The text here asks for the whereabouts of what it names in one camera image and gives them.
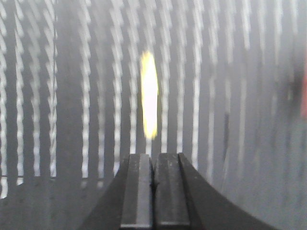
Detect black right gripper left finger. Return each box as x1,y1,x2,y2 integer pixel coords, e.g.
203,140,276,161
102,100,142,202
80,154,153,230

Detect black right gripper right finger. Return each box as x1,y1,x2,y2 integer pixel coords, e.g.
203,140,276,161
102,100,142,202
153,153,274,230

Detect black perforated pegboard panel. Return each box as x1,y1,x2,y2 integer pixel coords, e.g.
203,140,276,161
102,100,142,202
0,0,307,230

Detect yellow toggle switch lower left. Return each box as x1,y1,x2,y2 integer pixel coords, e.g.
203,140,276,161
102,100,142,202
141,51,159,139

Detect red white toggle switch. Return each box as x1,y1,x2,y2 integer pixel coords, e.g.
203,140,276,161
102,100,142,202
301,72,307,119

